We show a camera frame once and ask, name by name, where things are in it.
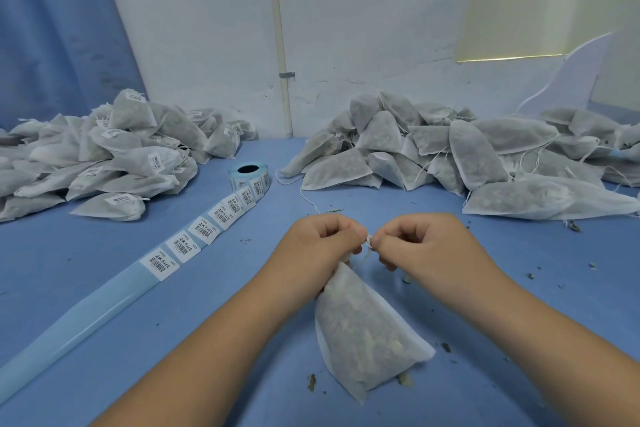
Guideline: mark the person's right hand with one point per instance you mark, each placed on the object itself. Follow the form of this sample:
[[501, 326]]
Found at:
[[435, 257]]

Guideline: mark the person's left hand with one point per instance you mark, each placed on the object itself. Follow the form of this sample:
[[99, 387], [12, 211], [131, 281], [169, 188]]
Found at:
[[310, 257]]

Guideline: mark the white pouch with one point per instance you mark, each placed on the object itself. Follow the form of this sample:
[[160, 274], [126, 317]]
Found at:
[[365, 337]]

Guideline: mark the pile of unlabelled herb bags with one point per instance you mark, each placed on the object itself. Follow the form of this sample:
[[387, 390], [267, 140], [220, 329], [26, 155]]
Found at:
[[480, 156]]

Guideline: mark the blue label roll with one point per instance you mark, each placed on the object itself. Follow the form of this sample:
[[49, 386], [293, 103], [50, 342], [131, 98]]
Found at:
[[185, 245]]

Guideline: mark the pile of labelled herb bags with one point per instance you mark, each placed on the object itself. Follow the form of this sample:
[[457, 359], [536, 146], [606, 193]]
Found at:
[[120, 156]]

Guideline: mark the person's left forearm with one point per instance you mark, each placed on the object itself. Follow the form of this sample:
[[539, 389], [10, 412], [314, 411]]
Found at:
[[200, 362]]

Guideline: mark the person's right forearm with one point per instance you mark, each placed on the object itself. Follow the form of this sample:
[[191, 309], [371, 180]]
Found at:
[[565, 352]]

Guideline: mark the white curved board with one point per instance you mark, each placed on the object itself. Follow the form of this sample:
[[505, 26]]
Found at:
[[570, 81]]

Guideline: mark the large beige panel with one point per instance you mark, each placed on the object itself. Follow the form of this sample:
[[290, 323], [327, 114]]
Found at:
[[625, 71]]

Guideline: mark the blue curtain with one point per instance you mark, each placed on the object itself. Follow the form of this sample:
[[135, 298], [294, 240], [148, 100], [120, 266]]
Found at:
[[55, 31]]

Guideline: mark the white wall pipe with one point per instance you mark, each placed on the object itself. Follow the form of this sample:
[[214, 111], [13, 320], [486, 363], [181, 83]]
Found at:
[[278, 21]]

